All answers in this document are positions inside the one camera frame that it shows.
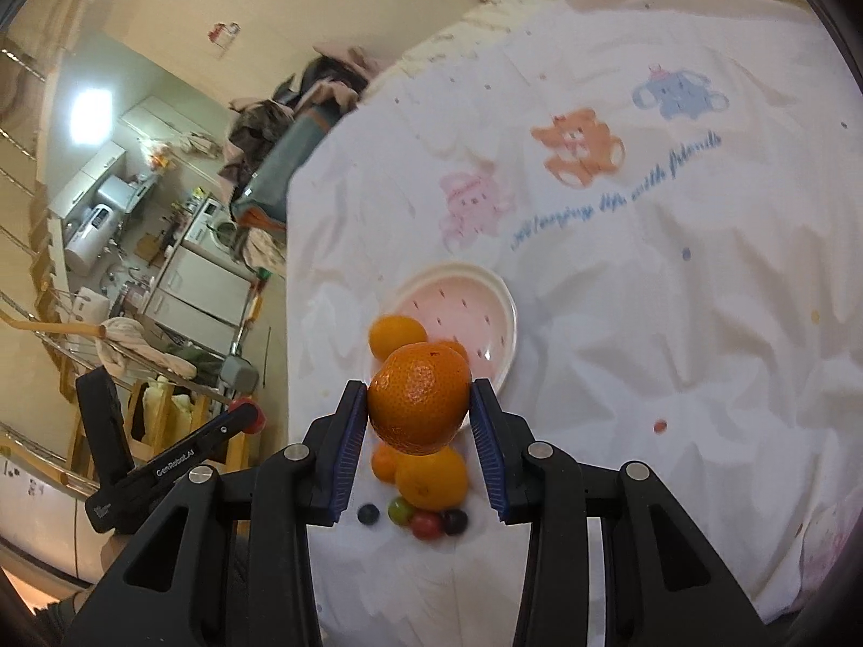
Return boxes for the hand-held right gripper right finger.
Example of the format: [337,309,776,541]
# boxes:
[470,378,770,647]

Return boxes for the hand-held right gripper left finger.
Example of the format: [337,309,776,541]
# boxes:
[64,381,369,647]

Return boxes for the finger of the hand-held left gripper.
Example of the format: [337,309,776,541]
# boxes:
[200,406,245,451]
[76,367,136,486]

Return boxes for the small orange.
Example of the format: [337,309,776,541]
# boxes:
[371,443,406,484]
[368,315,429,361]

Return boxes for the large orange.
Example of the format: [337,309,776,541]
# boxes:
[394,446,469,512]

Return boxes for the medium orange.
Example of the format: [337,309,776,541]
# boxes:
[367,342,473,457]

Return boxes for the pink speckled plate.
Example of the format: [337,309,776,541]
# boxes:
[391,261,520,395]

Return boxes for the grey dustpan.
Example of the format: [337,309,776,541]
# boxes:
[219,354,261,398]

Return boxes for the white floor cabinet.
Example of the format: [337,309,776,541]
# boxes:
[138,243,254,355]

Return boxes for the floral cloth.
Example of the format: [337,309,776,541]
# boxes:
[236,225,287,271]

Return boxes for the white water heater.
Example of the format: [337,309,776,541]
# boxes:
[64,202,126,277]

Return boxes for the white washing machine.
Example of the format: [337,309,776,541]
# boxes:
[182,198,240,257]

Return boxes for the white printed blanket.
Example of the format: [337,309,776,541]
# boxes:
[286,0,863,647]

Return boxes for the folded grey-teal quilt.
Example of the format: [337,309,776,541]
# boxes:
[232,104,338,230]

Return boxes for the ceiling light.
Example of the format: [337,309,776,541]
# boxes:
[67,87,115,146]

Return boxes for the tall white cabinet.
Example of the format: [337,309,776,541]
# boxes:
[121,94,203,149]

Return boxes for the pink patterned cloth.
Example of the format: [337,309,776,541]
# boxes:
[789,485,857,614]

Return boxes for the pile of clothes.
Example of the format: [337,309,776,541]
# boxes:
[225,44,388,169]

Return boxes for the wooden handled mop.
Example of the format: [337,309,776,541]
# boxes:
[0,313,196,382]

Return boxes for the white wall cabinets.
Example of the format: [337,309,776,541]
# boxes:
[47,144,129,220]

